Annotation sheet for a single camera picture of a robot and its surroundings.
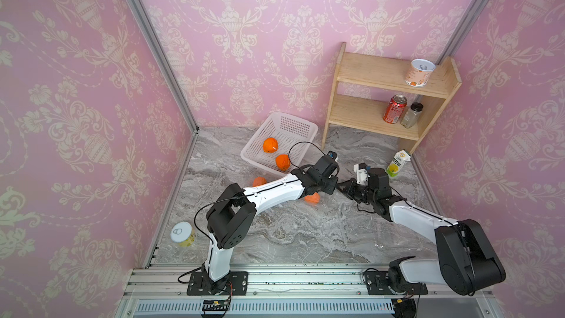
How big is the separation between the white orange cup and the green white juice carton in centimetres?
31

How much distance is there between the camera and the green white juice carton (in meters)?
0.94

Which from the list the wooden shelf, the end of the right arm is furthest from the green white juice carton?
the end of the right arm

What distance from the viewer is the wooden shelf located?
0.76 m

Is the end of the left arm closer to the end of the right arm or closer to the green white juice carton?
the end of the right arm

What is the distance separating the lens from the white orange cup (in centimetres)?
73

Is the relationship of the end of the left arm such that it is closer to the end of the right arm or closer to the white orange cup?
the end of the right arm

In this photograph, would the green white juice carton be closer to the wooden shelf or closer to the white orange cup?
the wooden shelf
